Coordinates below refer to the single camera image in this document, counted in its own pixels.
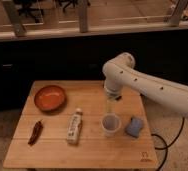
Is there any black office chair middle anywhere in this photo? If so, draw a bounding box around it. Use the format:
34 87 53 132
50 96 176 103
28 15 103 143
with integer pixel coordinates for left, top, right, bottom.
54 0 91 13

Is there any black and white eraser box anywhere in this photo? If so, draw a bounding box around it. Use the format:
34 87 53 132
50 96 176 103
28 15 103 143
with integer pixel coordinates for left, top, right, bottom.
115 95 122 101

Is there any blue sponge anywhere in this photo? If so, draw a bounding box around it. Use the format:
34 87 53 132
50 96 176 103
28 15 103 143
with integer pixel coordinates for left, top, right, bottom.
125 116 144 138

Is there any grey metal post middle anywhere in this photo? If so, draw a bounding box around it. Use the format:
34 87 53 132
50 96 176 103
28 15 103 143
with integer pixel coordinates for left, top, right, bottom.
78 0 88 33

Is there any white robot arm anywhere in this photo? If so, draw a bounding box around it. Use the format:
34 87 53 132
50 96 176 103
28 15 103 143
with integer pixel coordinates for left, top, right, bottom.
102 52 188 119

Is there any clear plastic cup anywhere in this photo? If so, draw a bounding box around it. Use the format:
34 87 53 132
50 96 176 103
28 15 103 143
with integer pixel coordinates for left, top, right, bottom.
101 113 121 137

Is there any orange bowl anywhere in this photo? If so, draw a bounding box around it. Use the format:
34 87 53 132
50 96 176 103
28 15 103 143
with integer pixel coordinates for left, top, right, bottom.
34 85 66 112

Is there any black office chair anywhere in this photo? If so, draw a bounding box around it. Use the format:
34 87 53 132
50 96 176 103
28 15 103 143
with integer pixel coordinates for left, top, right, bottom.
13 0 44 23
54 0 91 13

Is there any grey metal post right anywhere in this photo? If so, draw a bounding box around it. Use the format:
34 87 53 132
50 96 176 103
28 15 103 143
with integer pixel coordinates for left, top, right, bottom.
168 0 188 27

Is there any grey metal post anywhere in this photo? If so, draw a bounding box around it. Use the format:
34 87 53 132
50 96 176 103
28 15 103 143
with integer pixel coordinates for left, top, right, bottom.
78 0 88 33
2 0 26 37
168 0 188 27

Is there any black power cable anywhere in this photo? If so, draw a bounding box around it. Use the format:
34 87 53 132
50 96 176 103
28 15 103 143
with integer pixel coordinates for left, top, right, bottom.
151 116 186 171

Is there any white plastic bottle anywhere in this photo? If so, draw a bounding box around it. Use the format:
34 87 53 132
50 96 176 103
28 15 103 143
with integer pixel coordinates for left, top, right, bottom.
67 108 83 145

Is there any black office chair left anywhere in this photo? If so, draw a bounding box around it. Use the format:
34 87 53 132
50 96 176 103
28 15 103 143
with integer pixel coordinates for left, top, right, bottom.
13 0 44 23

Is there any grey metal post left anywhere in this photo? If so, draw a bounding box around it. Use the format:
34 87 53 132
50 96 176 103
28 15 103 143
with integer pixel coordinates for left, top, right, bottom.
2 0 26 37

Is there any dried red chili pepper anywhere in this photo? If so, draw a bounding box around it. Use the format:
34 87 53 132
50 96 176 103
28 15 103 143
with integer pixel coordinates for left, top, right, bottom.
28 121 43 146

